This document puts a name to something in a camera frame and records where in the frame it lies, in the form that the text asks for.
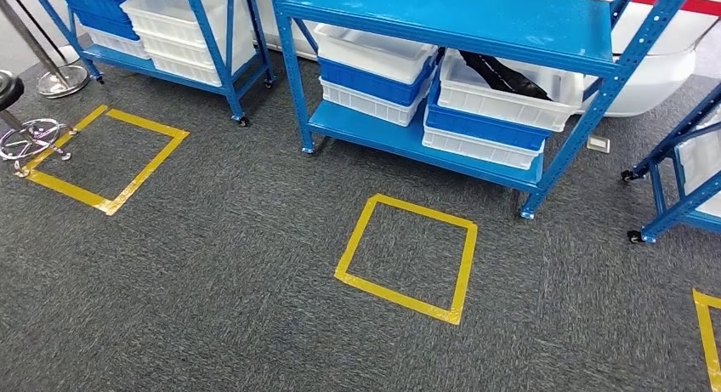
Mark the black ribbed plastic part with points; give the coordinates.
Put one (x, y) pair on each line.
(501, 74)

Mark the blue steel shelf rack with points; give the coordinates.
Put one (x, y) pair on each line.
(450, 23)
(676, 209)
(214, 46)

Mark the yellow floor tape square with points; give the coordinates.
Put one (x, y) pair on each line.
(464, 265)
(707, 333)
(152, 158)

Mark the white floor outlet box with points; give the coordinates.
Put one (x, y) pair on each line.
(598, 144)

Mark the white car body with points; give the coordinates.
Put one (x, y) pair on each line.
(653, 74)

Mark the chrome base swivel stool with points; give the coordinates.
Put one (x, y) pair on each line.
(28, 136)

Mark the chrome stanchion post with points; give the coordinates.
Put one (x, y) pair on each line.
(62, 79)

